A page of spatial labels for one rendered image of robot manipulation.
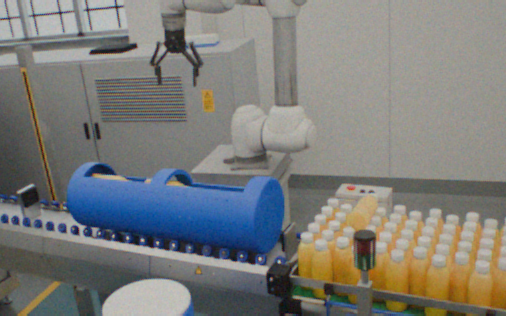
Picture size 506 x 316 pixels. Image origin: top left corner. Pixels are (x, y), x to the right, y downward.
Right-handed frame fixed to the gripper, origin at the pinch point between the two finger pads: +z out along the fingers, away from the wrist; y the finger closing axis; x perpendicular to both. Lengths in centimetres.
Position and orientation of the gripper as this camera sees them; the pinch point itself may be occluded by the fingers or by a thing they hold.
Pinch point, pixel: (177, 82)
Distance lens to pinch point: 221.4
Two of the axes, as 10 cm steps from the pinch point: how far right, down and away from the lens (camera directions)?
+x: 1.8, -4.9, 8.6
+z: 0.2, 8.7, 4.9
